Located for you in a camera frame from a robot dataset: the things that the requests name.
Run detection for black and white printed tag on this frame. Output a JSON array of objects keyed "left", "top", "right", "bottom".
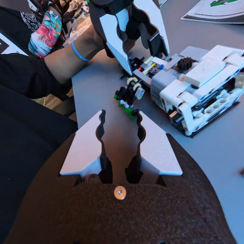
[{"left": 0, "top": 31, "right": 29, "bottom": 57}]

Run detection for white lego car model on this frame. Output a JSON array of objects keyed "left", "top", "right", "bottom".
[{"left": 121, "top": 45, "right": 244, "bottom": 138}]

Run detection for black lego panel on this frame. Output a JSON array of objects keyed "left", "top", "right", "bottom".
[{"left": 147, "top": 31, "right": 163, "bottom": 58}]

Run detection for person's black shirt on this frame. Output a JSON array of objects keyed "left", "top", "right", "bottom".
[{"left": 0, "top": 53, "right": 79, "bottom": 244}]

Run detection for black printed shirt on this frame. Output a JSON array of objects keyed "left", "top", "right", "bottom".
[{"left": 0, "top": 5, "right": 43, "bottom": 56}]

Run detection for person's left hand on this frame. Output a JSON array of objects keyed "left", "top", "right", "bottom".
[{"left": 76, "top": 25, "right": 105, "bottom": 60}]

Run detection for person's left forearm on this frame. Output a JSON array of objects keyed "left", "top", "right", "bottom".
[{"left": 44, "top": 39, "right": 90, "bottom": 85}]

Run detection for blue wristband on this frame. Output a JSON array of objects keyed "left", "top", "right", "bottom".
[{"left": 71, "top": 39, "right": 91, "bottom": 62}]

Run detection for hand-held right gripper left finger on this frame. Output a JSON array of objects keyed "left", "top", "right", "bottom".
[{"left": 60, "top": 109, "right": 113, "bottom": 177}]

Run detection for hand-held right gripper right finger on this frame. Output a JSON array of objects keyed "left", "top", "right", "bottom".
[{"left": 125, "top": 109, "right": 183, "bottom": 177}]

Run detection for clear plastic parts bags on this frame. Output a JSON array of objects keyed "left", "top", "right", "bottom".
[{"left": 62, "top": 0, "right": 96, "bottom": 48}]

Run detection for lego instruction booklet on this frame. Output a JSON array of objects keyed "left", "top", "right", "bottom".
[{"left": 180, "top": 0, "right": 244, "bottom": 24}]

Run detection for small black green lego subassembly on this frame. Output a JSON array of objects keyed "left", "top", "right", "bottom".
[{"left": 114, "top": 77, "right": 146, "bottom": 121}]

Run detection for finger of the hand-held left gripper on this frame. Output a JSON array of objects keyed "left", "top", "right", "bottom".
[
  {"left": 99, "top": 8, "right": 134, "bottom": 77},
  {"left": 133, "top": 0, "right": 170, "bottom": 58}
]

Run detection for floral cloth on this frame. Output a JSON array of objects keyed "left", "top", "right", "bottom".
[{"left": 28, "top": 10, "right": 63, "bottom": 59}]

